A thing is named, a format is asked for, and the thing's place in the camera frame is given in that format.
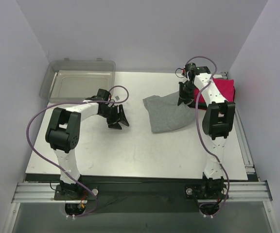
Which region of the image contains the grey t-shirt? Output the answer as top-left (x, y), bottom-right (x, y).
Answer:
top-left (143, 92), bottom-right (195, 133)

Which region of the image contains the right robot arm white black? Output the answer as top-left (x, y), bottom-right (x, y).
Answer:
top-left (178, 71), bottom-right (235, 180)

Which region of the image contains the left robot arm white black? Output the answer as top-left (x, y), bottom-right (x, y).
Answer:
top-left (45, 100), bottom-right (129, 200)

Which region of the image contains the folded magenta t-shirt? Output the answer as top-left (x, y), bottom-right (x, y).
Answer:
top-left (199, 78), bottom-right (235, 104)

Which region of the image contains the clear plastic bin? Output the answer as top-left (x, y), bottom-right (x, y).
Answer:
top-left (39, 59), bottom-right (116, 103)

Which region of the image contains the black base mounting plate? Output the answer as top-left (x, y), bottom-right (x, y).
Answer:
top-left (54, 178), bottom-right (230, 216)

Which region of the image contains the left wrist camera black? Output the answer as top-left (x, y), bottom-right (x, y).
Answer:
top-left (85, 88), bottom-right (111, 101)

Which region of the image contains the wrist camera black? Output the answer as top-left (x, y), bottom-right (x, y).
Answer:
top-left (184, 63), bottom-right (199, 79)
top-left (85, 88), bottom-right (111, 101)

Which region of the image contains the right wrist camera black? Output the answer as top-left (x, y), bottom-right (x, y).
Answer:
top-left (184, 63), bottom-right (199, 79)

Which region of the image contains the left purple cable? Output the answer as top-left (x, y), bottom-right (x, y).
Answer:
top-left (26, 85), bottom-right (130, 216)

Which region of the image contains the purple cable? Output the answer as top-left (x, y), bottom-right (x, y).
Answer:
top-left (185, 56), bottom-right (230, 216)
top-left (26, 85), bottom-right (130, 216)

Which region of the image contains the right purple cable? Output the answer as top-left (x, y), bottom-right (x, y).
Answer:
top-left (185, 56), bottom-right (230, 216)

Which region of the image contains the aluminium frame rail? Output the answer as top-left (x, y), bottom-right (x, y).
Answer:
top-left (11, 182), bottom-right (65, 203)

